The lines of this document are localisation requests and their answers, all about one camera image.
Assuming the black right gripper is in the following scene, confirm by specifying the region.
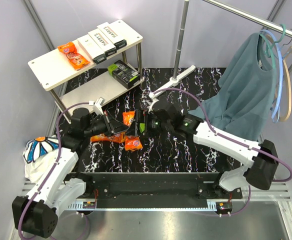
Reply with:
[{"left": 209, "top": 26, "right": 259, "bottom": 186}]
[{"left": 124, "top": 108, "right": 173, "bottom": 139}]

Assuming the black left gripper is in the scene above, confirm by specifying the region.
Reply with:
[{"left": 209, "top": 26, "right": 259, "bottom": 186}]
[{"left": 84, "top": 110, "right": 129, "bottom": 138}]

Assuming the orange razor pack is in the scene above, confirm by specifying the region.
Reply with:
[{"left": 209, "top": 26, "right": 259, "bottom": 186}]
[
  {"left": 57, "top": 42, "right": 90, "bottom": 71},
  {"left": 122, "top": 111, "right": 143, "bottom": 152},
  {"left": 90, "top": 132, "right": 125, "bottom": 143}
]

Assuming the green black razor box shelved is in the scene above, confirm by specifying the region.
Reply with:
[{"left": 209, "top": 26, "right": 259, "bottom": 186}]
[{"left": 107, "top": 60, "right": 141, "bottom": 89}]

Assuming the white Harry's box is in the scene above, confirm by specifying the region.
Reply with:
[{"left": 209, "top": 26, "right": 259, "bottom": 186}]
[
  {"left": 97, "top": 22, "right": 127, "bottom": 50},
  {"left": 88, "top": 28, "right": 117, "bottom": 57}
]

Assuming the white H razor box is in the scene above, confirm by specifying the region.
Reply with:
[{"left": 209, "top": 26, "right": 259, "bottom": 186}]
[{"left": 77, "top": 34, "right": 107, "bottom": 65}]

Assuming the green black razor box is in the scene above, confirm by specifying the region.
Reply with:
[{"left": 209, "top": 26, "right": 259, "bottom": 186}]
[{"left": 139, "top": 122, "right": 147, "bottom": 135}]

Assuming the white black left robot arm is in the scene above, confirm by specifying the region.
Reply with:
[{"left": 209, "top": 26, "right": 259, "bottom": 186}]
[{"left": 12, "top": 107, "right": 128, "bottom": 240}]

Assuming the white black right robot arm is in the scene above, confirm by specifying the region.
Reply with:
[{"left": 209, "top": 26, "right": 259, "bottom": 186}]
[{"left": 125, "top": 102, "right": 279, "bottom": 199}]

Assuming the white two-tier shelf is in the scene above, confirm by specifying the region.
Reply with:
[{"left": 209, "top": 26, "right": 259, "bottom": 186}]
[{"left": 27, "top": 19, "right": 145, "bottom": 125}]

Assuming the clothes rack stand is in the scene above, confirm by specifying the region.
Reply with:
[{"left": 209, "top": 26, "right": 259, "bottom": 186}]
[{"left": 150, "top": 0, "right": 292, "bottom": 99}]

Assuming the white printed cloth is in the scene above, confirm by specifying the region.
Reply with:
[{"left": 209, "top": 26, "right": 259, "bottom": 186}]
[{"left": 22, "top": 135, "right": 59, "bottom": 183}]

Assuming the teal t-shirt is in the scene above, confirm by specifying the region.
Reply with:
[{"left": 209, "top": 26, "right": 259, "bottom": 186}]
[{"left": 190, "top": 32, "right": 277, "bottom": 141}]

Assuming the blue hanger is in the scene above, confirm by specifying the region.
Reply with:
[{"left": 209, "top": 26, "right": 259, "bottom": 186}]
[{"left": 260, "top": 29, "right": 292, "bottom": 123}]

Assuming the teal hanger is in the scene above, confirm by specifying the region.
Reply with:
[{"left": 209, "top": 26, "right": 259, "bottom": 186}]
[{"left": 260, "top": 24, "right": 286, "bottom": 72}]

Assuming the wooden hanger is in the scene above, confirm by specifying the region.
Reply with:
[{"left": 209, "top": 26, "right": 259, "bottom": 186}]
[{"left": 263, "top": 26, "right": 292, "bottom": 123}]

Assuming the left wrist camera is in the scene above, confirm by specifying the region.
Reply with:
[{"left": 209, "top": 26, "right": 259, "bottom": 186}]
[{"left": 88, "top": 97, "right": 105, "bottom": 116}]

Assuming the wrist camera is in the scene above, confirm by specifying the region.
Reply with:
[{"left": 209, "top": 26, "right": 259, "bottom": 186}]
[
  {"left": 88, "top": 97, "right": 105, "bottom": 116},
  {"left": 146, "top": 92, "right": 159, "bottom": 113}
]

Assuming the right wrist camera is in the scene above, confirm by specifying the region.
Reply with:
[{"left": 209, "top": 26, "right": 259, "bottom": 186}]
[{"left": 146, "top": 92, "right": 159, "bottom": 113}]

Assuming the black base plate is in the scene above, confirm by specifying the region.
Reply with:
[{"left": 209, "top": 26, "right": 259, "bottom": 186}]
[{"left": 78, "top": 172, "right": 243, "bottom": 211}]

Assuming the aluminium frame rail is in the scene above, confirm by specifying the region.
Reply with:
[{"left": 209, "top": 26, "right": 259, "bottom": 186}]
[{"left": 29, "top": 174, "right": 291, "bottom": 215}]

